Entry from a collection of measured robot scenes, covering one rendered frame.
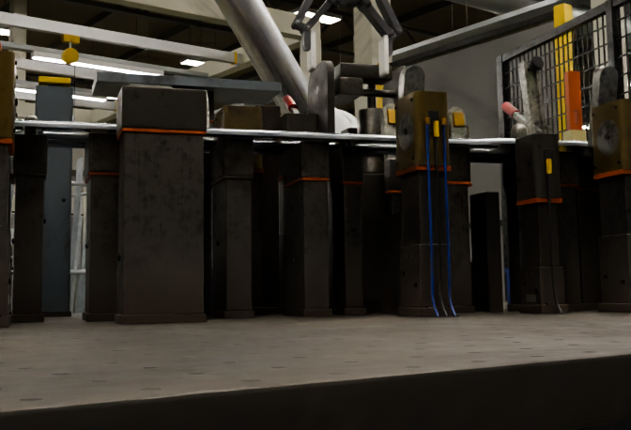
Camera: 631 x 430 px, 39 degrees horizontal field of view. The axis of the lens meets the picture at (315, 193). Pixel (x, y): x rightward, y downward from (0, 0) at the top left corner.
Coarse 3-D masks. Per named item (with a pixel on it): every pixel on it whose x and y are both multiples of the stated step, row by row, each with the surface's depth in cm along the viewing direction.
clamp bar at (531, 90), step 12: (540, 60) 184; (528, 72) 186; (528, 84) 184; (540, 84) 185; (528, 96) 184; (540, 96) 185; (528, 108) 183; (540, 108) 184; (528, 120) 183; (540, 120) 184
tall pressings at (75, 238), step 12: (12, 192) 822; (12, 228) 813; (72, 228) 852; (72, 240) 846; (84, 240) 864; (72, 252) 842; (84, 252) 860; (72, 264) 836; (84, 264) 855; (72, 276) 831; (84, 276) 850; (72, 288) 829; (84, 288) 846; (72, 300) 828; (84, 300) 841; (84, 312) 840
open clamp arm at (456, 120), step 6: (456, 108) 180; (450, 114) 179; (456, 114) 179; (462, 114) 179; (450, 120) 179; (456, 120) 178; (462, 120) 179; (450, 126) 178; (456, 126) 178; (462, 126) 178; (450, 132) 178; (456, 132) 178; (462, 132) 179; (462, 138) 178; (468, 138) 178
